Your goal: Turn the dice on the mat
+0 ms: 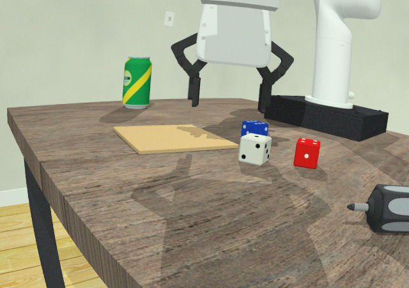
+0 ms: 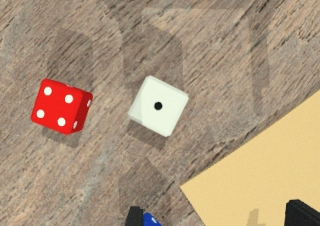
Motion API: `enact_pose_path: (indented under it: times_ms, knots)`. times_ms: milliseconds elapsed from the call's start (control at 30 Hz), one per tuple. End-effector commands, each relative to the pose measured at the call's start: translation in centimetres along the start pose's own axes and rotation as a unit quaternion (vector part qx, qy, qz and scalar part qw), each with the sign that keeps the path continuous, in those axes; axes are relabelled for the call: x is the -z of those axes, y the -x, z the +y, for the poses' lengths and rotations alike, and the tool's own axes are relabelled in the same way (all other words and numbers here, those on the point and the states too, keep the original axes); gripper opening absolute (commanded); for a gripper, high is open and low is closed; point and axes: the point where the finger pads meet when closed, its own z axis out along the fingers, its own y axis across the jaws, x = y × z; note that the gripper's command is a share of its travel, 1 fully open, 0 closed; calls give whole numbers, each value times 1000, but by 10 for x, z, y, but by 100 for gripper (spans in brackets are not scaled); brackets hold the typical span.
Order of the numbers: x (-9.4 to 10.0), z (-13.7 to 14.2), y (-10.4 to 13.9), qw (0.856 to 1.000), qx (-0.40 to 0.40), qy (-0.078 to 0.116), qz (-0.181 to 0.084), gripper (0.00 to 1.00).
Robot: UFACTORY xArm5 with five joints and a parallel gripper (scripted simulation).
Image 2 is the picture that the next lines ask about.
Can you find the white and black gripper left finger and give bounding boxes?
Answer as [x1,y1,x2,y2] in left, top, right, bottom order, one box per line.
[125,206,144,226]

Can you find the blue die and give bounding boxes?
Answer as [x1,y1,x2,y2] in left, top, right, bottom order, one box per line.
[144,213,162,226]

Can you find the red die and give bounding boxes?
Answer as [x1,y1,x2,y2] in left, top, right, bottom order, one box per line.
[31,79,93,135]

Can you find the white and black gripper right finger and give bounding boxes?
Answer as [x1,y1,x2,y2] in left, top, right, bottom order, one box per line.
[284,199,320,226]

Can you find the beige square mat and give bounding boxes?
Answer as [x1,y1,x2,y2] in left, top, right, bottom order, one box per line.
[179,88,320,226]

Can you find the white die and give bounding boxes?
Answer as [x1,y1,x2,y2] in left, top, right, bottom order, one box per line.
[128,75,189,136]

